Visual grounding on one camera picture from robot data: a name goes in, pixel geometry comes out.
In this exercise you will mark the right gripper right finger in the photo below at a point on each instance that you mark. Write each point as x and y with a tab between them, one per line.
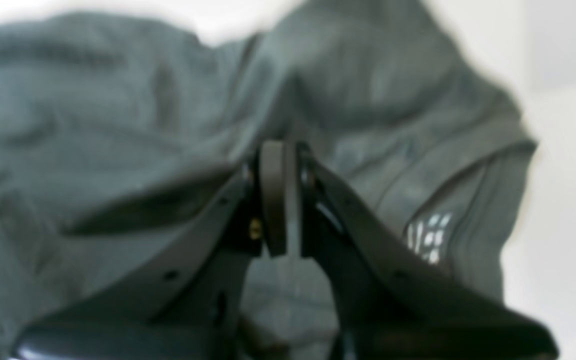
390	304

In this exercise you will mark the dark grey t-shirt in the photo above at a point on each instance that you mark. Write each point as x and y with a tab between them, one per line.
95	107

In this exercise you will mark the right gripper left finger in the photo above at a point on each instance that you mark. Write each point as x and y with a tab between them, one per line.
184	303

